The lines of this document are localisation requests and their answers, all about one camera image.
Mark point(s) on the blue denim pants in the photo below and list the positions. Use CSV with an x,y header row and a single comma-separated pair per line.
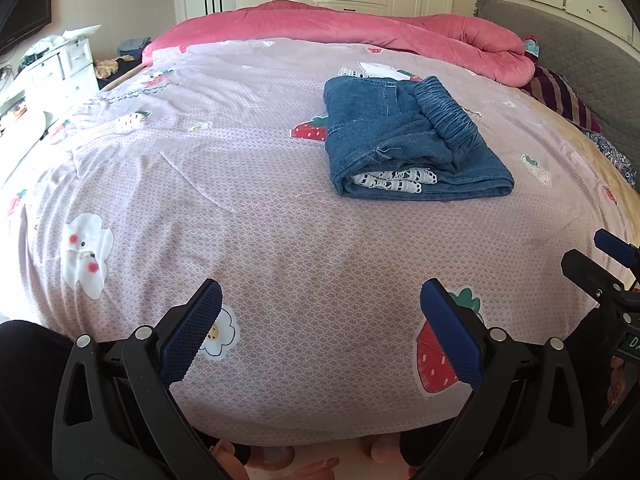
x,y
400,135

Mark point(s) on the teal patterned cloth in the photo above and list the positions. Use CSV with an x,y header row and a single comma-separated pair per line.
x,y
531,47

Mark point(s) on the blue floral cloth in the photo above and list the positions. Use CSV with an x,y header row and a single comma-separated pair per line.
x,y
612,157

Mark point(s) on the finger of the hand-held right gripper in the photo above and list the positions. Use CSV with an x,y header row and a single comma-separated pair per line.
x,y
617,247
590,272

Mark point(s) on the black television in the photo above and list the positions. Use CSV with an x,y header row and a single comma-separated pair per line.
x,y
22,15

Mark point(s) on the pink quilt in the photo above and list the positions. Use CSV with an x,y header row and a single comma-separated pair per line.
x,y
325,25

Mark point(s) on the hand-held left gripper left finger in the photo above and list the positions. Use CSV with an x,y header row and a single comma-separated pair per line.
x,y
192,335

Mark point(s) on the white dresser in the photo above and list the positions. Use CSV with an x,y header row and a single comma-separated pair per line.
x,y
55,70

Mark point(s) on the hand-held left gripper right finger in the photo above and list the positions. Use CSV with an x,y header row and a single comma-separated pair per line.
x,y
452,335

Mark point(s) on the grey padded headboard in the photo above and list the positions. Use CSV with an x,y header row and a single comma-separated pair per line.
x,y
580,50

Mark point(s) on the pink strawberry print bed sheet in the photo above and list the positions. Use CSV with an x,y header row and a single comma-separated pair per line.
x,y
250,185

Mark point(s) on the brown patterned cloth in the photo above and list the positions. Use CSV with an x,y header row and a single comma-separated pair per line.
x,y
111,67

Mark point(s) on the striped pillow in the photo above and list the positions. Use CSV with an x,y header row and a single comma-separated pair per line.
x,y
560,97

